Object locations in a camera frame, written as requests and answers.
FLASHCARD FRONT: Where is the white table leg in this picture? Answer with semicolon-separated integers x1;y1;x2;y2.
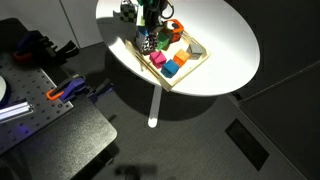
147;84;164;129

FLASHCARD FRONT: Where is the wooden tray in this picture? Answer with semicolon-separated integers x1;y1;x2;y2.
124;29;212;93

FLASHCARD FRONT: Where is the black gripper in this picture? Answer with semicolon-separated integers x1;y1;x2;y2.
143;0;168;35

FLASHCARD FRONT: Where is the black cart top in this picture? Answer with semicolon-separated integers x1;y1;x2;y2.
0;98;118;180

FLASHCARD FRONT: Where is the clamp with red handle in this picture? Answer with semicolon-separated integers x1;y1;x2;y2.
12;30;54;64

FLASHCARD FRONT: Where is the magenta cube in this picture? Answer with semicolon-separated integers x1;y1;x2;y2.
148;50;168;70

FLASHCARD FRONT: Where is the black floor vent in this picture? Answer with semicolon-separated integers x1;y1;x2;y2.
224;118;270;172

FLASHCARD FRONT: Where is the black clamp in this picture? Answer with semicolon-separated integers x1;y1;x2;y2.
49;39;81;63

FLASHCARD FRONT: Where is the grey cube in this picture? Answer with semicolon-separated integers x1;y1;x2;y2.
185;42;205;61

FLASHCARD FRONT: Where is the green black checkered zebra cube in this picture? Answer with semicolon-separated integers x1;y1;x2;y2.
119;0;139;24

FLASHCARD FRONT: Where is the perforated metal breadboard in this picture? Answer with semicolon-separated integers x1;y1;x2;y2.
0;49;75;155

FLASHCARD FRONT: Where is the black white cube blue face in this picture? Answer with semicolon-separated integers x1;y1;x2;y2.
134;26;160;56

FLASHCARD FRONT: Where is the plain orange cube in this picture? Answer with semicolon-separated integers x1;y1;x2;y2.
172;48;191;67

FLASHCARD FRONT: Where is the white disc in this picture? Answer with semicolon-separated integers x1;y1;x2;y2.
0;75;8;105

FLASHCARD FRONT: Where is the plain blue cube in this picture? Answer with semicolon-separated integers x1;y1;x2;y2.
160;58;181;79

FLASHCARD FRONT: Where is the orange cube with eye print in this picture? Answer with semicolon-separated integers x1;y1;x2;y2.
165;18;185;44

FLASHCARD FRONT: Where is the black cable loop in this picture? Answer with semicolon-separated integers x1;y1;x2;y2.
161;0;175;20

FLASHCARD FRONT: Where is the dark blue clamp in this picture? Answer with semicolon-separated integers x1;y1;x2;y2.
87;79;115;104

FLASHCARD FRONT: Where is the aluminium extrusion profile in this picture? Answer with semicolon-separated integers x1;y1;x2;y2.
0;101;35;124

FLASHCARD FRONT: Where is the purple clamp orange handle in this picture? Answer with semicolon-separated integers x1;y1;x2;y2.
45;76;88;103

